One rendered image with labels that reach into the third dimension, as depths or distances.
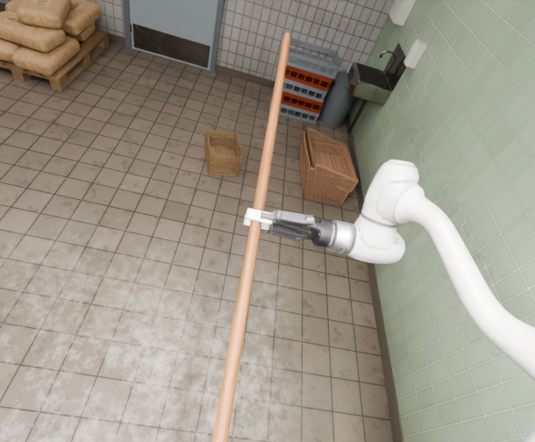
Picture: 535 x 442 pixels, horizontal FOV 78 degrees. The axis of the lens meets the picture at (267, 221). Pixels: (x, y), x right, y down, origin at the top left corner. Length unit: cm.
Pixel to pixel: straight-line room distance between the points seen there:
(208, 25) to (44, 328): 361
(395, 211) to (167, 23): 418
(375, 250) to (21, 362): 199
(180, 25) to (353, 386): 418
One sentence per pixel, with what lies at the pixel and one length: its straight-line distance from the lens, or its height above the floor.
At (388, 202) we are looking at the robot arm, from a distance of 86.
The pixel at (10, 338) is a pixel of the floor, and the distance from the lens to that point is 243.
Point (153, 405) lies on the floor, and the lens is 217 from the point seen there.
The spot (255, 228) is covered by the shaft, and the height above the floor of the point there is 148.
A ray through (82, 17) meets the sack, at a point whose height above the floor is 43.
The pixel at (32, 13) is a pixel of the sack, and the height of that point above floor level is 57.
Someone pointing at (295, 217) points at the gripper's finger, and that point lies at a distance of 85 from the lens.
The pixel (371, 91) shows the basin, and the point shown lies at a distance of 356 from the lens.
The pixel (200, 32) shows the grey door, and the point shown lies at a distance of 464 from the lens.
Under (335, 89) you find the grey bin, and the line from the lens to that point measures 422.
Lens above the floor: 213
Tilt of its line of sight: 48 degrees down
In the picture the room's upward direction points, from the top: 22 degrees clockwise
